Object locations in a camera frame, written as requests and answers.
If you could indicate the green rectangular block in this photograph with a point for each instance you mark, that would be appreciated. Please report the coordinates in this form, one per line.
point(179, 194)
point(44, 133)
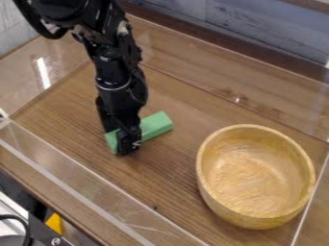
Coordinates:
point(154, 125)

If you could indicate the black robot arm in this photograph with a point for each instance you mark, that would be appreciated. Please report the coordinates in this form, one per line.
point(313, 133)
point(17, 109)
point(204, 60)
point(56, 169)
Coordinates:
point(97, 24)

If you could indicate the yellow black equipment part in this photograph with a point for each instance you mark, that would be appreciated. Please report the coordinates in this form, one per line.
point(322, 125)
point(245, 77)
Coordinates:
point(53, 223)

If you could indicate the brown wooden bowl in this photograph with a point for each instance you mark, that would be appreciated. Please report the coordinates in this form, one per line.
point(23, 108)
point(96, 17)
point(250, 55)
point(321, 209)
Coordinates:
point(254, 175)

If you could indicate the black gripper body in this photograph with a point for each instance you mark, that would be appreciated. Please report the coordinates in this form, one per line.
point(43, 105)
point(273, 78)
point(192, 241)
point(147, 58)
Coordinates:
point(123, 103)

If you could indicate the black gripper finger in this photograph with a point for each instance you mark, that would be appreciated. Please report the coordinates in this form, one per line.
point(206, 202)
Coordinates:
point(105, 118)
point(128, 140)

